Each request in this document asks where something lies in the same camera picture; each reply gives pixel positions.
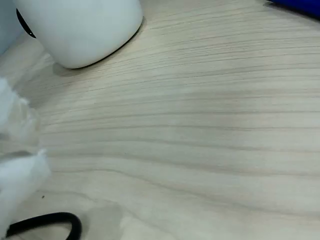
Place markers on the blue pen gold clip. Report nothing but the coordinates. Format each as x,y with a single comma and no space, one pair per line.
300,6

